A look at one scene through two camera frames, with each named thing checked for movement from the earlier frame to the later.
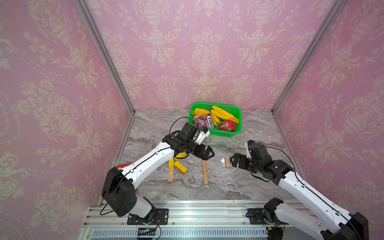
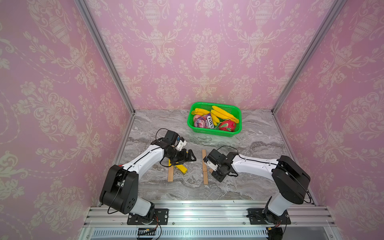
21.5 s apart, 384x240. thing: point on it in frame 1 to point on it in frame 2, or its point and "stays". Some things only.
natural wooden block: (170, 174) stays
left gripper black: (206, 156) to (183, 158)
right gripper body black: (246, 164) to (217, 175)
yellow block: (183, 169) stays
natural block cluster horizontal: (204, 165) stays
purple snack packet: (205, 120) stays
